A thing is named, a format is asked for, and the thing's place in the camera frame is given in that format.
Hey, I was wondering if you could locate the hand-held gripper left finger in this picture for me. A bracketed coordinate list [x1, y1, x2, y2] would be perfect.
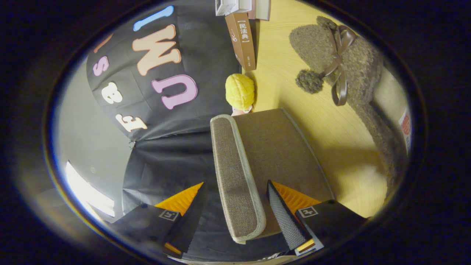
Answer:
[110, 182, 206, 258]

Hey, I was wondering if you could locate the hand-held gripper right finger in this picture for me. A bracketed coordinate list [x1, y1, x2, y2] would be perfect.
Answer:
[267, 180, 368, 256]

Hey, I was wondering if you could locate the brown fabric storage box lid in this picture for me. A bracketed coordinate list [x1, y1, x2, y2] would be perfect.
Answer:
[210, 108, 335, 244]

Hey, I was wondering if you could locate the brown fuzzy shoe with bow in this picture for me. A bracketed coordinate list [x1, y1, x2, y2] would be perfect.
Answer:
[289, 16, 412, 201]

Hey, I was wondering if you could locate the black backdrop cloth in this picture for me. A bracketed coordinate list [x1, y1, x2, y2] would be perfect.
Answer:
[85, 2, 295, 262]

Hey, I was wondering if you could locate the ceiling light panel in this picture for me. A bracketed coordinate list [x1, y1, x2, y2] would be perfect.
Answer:
[65, 161, 115, 218]

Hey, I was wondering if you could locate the yellow round plush toy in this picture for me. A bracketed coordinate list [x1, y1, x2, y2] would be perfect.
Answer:
[225, 73, 255, 111]

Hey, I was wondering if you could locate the brown book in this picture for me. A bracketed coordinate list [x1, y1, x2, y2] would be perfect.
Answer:
[225, 12, 257, 71]

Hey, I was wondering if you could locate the pinkish book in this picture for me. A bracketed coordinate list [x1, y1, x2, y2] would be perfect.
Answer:
[248, 0, 272, 21]

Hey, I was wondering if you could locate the white book with portrait cover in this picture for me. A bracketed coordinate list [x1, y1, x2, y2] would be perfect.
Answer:
[215, 0, 254, 16]

